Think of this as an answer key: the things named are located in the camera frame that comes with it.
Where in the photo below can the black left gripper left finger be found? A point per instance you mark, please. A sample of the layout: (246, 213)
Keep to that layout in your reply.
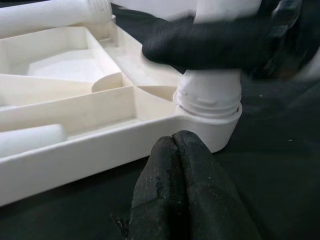
(160, 195)

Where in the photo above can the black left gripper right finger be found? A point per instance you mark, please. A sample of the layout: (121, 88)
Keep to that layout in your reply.
(212, 200)

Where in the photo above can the white plastic children table top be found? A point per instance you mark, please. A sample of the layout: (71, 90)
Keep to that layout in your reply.
(75, 105)

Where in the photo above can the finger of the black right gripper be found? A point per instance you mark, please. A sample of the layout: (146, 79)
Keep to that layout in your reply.
(205, 47)

